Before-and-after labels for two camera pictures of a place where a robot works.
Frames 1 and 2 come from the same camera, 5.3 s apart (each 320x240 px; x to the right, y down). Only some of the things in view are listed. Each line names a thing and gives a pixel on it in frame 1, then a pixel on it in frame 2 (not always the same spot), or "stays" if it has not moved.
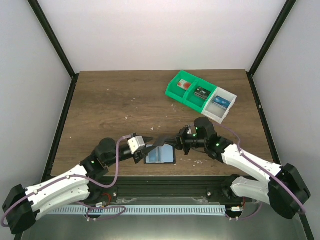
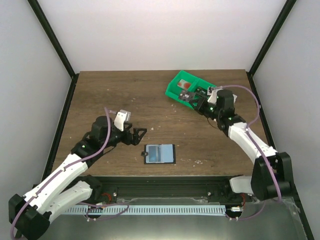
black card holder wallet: [164, 155] stays
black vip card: [160, 140] → [186, 96]
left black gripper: [138, 156] → [130, 136]
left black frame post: [46, 27] stays
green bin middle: [198, 94] stays
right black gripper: [182, 141] → [196, 100]
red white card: [184, 84] stays
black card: [202, 92] stays
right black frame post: [282, 16] stays
